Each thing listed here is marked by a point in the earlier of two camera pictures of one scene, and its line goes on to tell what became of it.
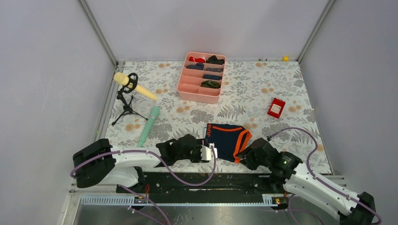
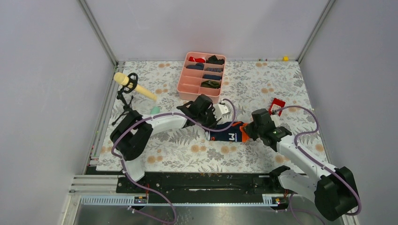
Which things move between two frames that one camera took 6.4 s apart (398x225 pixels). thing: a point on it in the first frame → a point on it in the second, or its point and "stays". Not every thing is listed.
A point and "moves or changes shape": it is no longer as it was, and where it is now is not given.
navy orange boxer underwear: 228,139 moves or changes shape
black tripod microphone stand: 133,82 stays
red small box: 276,107 stays
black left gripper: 201,143 → 214,118
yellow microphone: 123,79 stays
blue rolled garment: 212,77 stays
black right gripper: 248,153 → 251,134
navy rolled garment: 199,66 stays
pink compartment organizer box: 201,79 stays
